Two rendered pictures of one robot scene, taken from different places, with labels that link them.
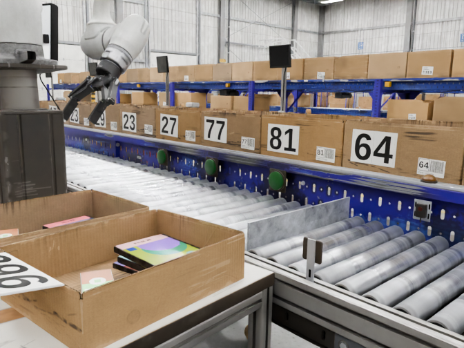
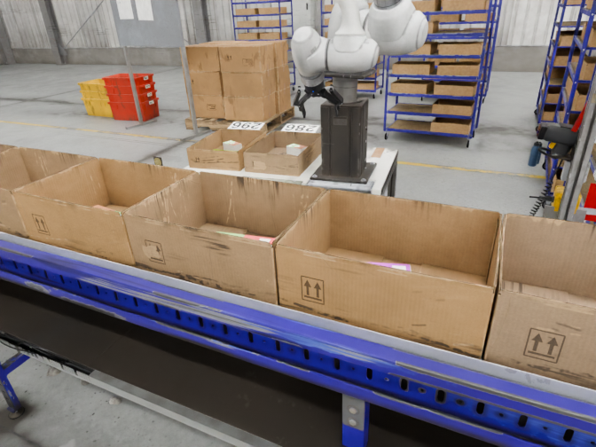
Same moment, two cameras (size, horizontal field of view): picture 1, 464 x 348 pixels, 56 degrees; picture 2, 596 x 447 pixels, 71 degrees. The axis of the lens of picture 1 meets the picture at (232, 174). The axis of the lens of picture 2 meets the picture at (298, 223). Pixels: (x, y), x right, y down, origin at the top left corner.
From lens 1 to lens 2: 2.98 m
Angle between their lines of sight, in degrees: 137
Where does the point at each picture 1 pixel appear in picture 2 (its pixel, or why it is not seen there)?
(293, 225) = not seen: hidden behind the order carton
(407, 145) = (55, 168)
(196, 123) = (340, 212)
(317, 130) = (125, 173)
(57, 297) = (231, 133)
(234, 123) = (247, 192)
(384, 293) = not seen: hidden behind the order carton
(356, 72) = not seen: outside the picture
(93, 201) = (296, 162)
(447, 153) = (33, 168)
